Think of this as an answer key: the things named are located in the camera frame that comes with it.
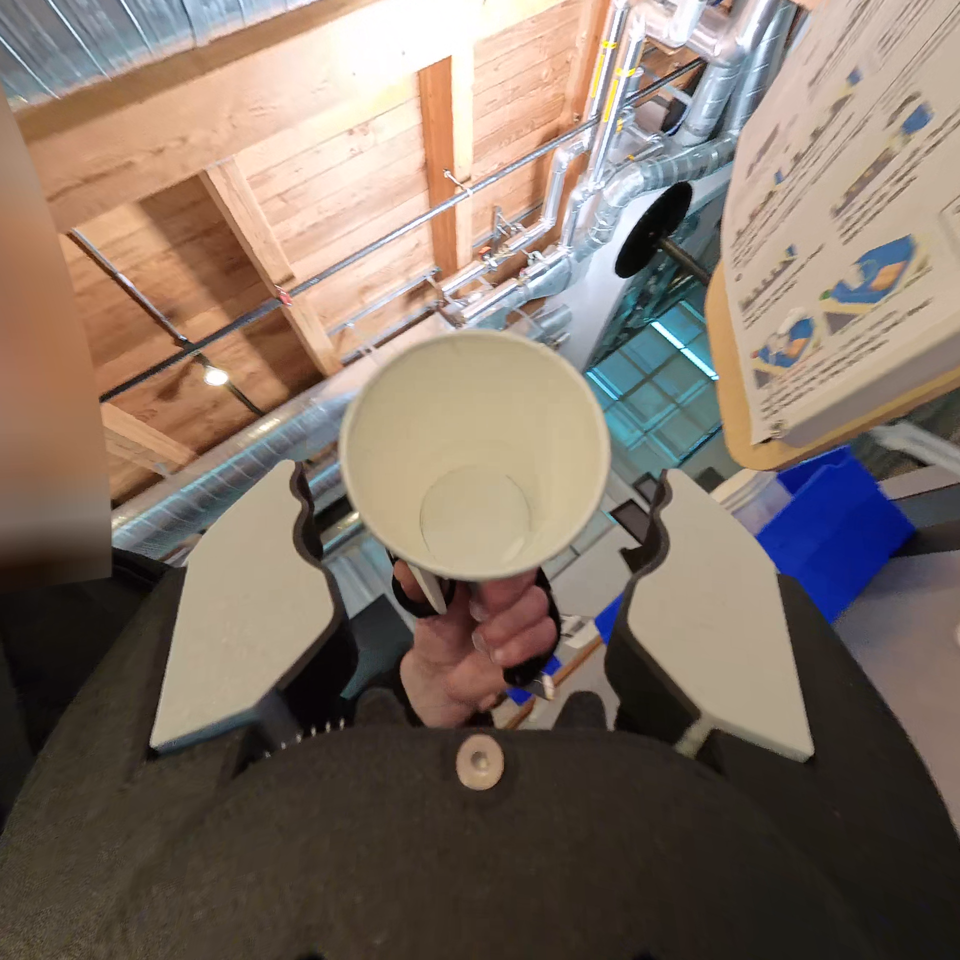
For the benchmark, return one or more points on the round ceiling lamp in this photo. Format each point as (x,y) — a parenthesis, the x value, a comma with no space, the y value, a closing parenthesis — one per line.
(215,376)

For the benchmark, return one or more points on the clipboard with instruction sheet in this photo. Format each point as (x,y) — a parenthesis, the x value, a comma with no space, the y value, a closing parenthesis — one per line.
(840,225)

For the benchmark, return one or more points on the white paper cup green stripe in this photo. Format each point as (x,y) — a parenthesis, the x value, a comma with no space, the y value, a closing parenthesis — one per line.
(472,420)

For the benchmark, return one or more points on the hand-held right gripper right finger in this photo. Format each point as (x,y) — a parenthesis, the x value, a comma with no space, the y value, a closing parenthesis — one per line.
(712,615)

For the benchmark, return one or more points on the person's black clothing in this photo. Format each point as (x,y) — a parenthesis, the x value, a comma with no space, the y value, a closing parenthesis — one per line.
(45,637)

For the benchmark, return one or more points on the silver ribbed air duct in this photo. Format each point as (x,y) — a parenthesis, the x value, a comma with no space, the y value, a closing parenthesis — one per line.
(225,465)
(112,45)

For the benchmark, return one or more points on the silver insulated pipes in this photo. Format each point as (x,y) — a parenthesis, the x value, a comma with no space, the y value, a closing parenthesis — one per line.
(600,195)

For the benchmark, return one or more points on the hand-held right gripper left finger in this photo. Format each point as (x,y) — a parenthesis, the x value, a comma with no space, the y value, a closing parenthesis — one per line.
(247,600)

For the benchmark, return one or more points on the person's left hand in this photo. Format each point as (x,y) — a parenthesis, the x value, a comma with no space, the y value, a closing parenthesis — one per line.
(457,667)

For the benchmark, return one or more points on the blue plastic bin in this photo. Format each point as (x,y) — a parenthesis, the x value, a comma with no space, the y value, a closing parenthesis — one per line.
(832,525)

